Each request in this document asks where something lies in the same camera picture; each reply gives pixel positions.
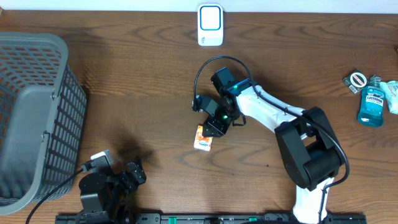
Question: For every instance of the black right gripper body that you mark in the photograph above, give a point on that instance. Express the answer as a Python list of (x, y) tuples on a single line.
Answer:
[(219, 122)]

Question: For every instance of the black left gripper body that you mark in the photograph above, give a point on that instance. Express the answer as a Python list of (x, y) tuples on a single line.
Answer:
[(124, 183)]

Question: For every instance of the small orange white box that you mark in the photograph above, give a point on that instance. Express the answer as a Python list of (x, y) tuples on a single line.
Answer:
[(201, 142)]

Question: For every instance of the green box with round label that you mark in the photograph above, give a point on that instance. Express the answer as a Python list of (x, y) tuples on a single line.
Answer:
[(355, 81)]

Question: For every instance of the teal bottle with clear cap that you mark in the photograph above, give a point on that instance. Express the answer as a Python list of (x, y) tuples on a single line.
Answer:
[(372, 104)]

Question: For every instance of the light green snack packet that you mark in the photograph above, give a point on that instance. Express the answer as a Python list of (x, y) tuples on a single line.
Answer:
[(390, 90)]

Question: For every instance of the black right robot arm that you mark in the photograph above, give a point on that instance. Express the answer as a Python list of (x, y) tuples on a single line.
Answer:
[(308, 147)]

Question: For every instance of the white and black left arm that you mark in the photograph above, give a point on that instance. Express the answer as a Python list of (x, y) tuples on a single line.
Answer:
[(104, 194)]

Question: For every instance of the white barcode scanner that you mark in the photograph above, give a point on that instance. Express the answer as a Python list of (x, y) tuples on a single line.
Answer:
[(210, 25)]

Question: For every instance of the dark grey plastic basket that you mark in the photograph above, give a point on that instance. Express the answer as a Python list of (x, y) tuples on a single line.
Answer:
[(43, 110)]

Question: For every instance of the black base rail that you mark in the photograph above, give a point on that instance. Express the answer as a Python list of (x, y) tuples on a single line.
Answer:
[(156, 218)]

